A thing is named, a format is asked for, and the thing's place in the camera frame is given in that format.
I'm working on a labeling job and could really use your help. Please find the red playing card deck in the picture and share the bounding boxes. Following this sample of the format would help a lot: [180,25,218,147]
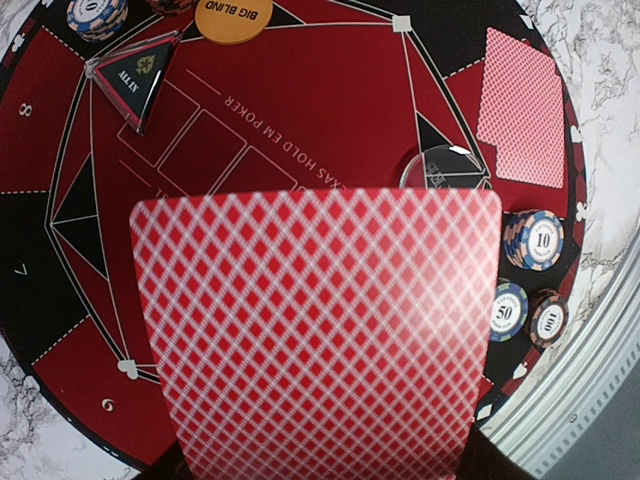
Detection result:
[129,188,502,479]

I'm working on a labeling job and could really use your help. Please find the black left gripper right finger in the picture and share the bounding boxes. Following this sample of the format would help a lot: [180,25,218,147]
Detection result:
[464,429,534,480]

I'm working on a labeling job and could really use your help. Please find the orange big blind button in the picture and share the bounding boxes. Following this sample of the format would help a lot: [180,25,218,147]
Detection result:
[195,0,273,45]

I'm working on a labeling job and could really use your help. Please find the aluminium front rail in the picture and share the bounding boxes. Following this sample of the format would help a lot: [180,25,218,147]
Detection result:
[482,238,639,479]

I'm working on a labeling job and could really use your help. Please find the clear round dealer button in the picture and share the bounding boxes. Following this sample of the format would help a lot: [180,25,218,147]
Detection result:
[399,144,491,189]

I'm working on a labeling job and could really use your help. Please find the black triangular all-in marker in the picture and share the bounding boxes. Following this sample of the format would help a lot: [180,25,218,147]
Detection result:
[84,30,184,135]

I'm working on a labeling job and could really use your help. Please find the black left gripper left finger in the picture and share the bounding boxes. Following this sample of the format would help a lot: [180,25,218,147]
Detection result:
[134,442,193,480]

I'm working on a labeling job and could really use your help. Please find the red black chip stack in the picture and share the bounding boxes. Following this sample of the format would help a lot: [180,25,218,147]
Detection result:
[528,289,569,348]
[146,0,197,16]

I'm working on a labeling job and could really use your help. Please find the round red black poker mat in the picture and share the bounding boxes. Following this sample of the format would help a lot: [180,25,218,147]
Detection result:
[1,1,587,479]

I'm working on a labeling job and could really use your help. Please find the dealt red card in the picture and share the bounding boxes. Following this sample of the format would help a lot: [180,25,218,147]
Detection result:
[496,147,564,189]
[476,28,564,150]

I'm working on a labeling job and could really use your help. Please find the green blue chip stack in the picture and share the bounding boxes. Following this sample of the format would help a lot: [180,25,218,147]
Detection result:
[490,278,529,342]

